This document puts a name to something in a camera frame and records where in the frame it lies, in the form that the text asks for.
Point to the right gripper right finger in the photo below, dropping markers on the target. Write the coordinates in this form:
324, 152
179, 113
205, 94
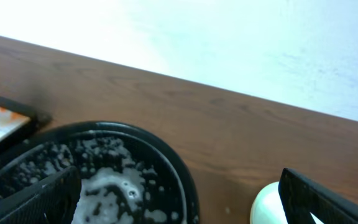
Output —
303, 200

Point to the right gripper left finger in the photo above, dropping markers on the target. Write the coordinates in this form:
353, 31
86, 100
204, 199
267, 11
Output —
52, 200

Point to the light blue plate front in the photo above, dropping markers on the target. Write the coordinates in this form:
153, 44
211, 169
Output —
267, 206

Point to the round black tray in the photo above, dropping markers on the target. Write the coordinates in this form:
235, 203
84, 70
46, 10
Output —
128, 175

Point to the rectangular black soapy tray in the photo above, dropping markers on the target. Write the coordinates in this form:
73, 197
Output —
19, 121

